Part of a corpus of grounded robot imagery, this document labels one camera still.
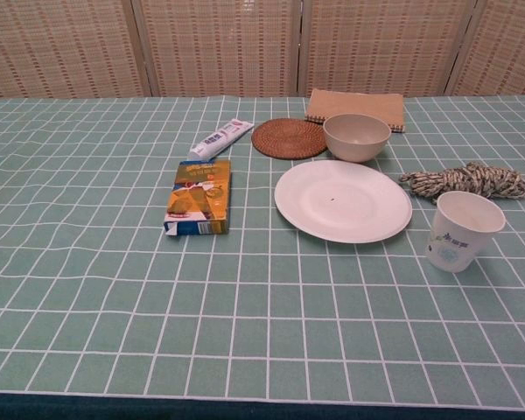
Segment black and white rope bundle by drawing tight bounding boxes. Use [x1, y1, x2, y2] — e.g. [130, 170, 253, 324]
[398, 161, 525, 203]

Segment white paper plate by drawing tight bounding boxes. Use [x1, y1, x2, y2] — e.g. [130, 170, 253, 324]
[274, 159, 413, 245]

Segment beige plastic bowl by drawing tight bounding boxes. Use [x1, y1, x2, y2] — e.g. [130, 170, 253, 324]
[323, 113, 392, 164]

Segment kraft spiral notebook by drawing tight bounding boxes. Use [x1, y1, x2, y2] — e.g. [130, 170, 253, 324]
[304, 88, 407, 134]

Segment green grid tablecloth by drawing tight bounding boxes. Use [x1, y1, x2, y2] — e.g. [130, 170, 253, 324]
[0, 94, 525, 413]

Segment bamboo folding screen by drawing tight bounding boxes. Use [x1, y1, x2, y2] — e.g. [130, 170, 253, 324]
[0, 0, 525, 106]

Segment yellow and blue carton box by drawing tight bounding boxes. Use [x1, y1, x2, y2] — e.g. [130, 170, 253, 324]
[163, 159, 232, 238]

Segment brown woven round coaster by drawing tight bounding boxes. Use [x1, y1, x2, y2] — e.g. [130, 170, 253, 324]
[250, 117, 329, 159]

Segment white toothpaste tube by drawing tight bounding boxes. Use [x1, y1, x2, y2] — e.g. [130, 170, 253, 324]
[188, 118, 255, 161]

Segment white printed paper cup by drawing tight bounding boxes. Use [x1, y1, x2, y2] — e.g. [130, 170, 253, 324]
[424, 191, 507, 274]

